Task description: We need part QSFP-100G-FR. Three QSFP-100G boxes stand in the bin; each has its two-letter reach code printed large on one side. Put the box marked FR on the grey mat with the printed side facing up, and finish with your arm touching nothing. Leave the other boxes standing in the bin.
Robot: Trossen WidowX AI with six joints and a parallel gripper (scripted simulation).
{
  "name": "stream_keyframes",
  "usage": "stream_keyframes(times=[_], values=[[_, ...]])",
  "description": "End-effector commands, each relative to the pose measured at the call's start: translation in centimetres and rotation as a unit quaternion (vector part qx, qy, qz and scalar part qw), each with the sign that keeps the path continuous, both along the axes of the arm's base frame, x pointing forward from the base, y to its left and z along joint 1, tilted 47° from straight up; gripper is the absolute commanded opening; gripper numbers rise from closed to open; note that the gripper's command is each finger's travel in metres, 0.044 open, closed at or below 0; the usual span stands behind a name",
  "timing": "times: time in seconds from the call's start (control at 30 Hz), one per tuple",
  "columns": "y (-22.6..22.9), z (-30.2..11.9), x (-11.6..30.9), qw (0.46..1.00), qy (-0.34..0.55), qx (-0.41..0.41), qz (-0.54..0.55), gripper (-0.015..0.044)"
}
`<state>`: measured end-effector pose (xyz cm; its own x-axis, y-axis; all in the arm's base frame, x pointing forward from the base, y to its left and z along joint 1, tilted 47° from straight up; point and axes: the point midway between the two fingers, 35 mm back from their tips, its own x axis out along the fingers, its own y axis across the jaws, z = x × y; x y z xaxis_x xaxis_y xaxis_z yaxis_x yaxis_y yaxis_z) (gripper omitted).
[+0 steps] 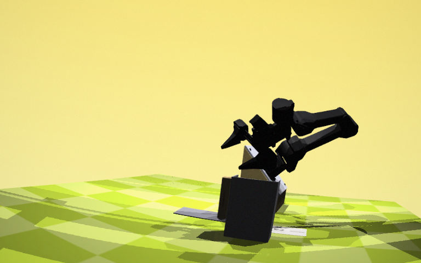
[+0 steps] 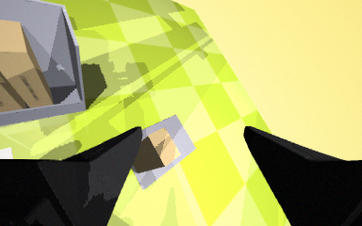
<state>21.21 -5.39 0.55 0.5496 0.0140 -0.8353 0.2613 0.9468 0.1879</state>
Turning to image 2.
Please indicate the tan rectangular box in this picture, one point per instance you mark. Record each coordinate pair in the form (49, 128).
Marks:
(156, 151)
(20, 67)

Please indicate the brown cardboard box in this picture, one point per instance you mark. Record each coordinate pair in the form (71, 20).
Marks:
(9, 97)

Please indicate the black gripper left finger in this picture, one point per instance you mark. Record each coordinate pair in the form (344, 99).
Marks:
(83, 188)

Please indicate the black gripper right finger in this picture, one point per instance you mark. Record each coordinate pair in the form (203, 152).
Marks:
(312, 188)

